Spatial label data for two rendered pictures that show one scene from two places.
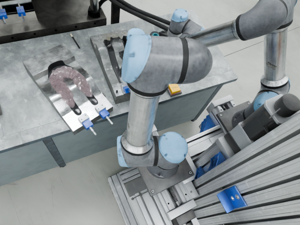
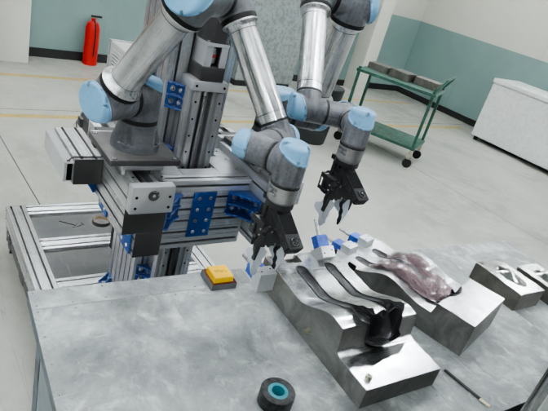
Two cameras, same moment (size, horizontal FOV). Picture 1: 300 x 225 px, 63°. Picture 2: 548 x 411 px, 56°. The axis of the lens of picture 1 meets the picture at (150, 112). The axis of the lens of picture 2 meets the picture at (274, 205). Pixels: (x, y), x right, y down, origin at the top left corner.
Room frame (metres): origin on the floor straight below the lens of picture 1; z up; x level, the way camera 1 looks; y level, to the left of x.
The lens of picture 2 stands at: (2.16, 0.07, 1.67)
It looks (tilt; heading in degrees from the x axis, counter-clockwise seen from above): 25 degrees down; 183
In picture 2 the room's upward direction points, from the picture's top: 16 degrees clockwise
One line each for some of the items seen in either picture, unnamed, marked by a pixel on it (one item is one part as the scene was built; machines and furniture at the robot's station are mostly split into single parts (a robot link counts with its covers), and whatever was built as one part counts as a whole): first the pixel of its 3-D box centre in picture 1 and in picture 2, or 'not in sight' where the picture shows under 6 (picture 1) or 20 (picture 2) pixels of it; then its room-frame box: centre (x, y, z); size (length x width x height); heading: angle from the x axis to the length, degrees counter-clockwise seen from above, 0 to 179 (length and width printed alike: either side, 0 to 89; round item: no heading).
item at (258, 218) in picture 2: not in sight; (272, 219); (1.00, 0.01, 1.09); 0.09 x 0.08 x 0.12; 41
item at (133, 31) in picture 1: (135, 43); (358, 127); (0.72, 0.16, 1.31); 0.09 x 0.08 x 0.11; 21
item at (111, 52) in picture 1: (122, 57); (351, 292); (0.94, 0.27, 0.92); 0.35 x 0.16 x 0.09; 41
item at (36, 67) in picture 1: (68, 86); (412, 281); (0.66, 0.49, 0.86); 0.50 x 0.26 x 0.11; 58
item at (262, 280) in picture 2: not in sight; (254, 268); (0.99, 0.00, 0.93); 0.13 x 0.05 x 0.05; 40
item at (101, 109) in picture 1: (105, 115); (337, 244); (0.56, 0.23, 0.86); 0.13 x 0.05 x 0.05; 58
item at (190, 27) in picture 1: (193, 33); (258, 147); (0.96, -0.07, 1.25); 0.11 x 0.11 x 0.08; 71
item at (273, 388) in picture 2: (155, 37); (276, 395); (1.29, 0.14, 0.82); 0.08 x 0.08 x 0.04
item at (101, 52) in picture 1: (122, 60); (346, 310); (0.95, 0.27, 0.87); 0.50 x 0.26 x 0.14; 41
